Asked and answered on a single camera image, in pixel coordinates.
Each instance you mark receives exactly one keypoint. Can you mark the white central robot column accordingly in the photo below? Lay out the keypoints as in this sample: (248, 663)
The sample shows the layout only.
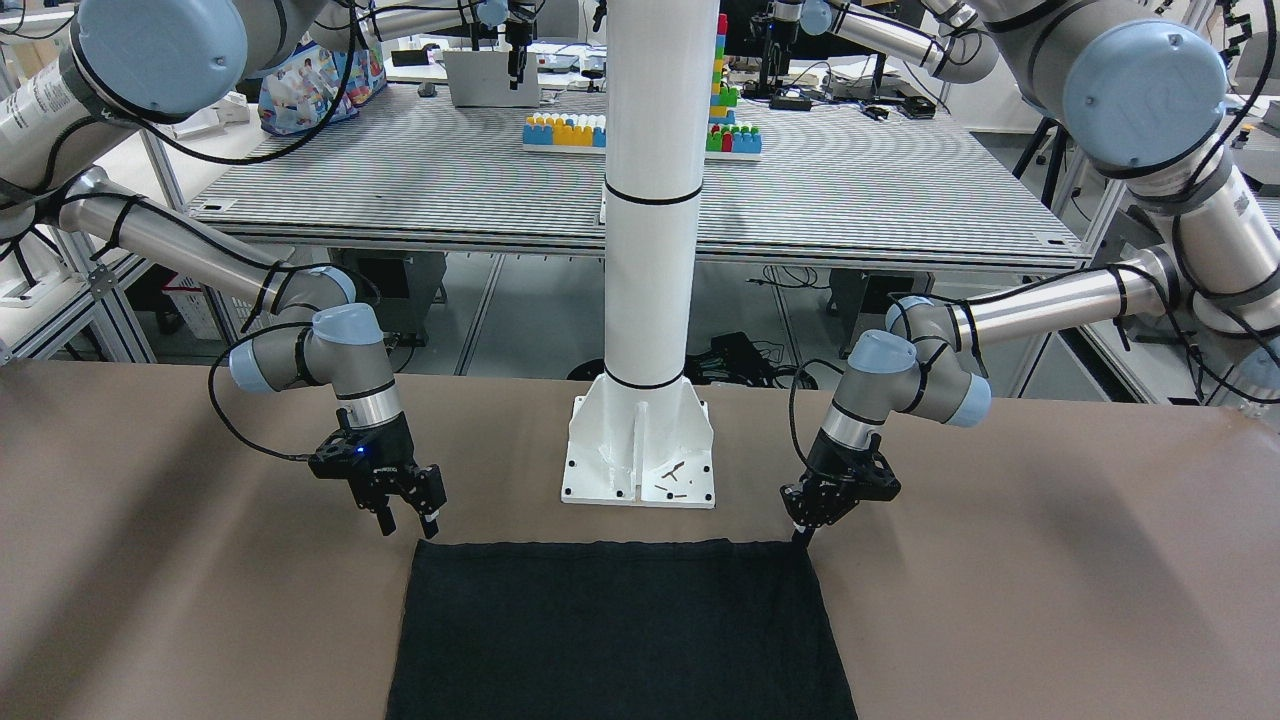
(641, 436)

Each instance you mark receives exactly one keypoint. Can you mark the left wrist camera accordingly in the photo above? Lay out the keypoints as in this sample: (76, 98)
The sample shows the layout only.
(873, 480)

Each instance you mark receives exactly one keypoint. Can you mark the black graphic t-shirt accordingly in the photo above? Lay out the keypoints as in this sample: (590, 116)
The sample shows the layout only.
(616, 630)

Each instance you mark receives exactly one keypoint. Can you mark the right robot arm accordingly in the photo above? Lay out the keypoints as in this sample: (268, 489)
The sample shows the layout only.
(142, 66)

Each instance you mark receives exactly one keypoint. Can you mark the colourful printed bag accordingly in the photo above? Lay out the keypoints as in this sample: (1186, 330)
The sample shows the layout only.
(295, 96)

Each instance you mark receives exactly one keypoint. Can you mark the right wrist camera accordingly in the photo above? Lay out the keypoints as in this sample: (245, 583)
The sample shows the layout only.
(343, 456)

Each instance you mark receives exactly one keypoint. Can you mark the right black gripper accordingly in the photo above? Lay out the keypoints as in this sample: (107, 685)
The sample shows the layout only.
(393, 441)

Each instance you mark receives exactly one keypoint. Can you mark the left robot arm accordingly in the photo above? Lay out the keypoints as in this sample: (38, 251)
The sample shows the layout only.
(1144, 98)

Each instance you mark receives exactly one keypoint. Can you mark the white plastic basket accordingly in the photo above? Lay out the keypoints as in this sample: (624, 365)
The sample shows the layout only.
(193, 305)

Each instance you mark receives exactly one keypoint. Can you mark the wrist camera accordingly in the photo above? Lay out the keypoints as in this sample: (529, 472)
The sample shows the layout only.
(343, 456)
(873, 480)

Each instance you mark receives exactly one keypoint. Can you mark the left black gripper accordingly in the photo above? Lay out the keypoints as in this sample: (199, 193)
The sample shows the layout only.
(829, 462)

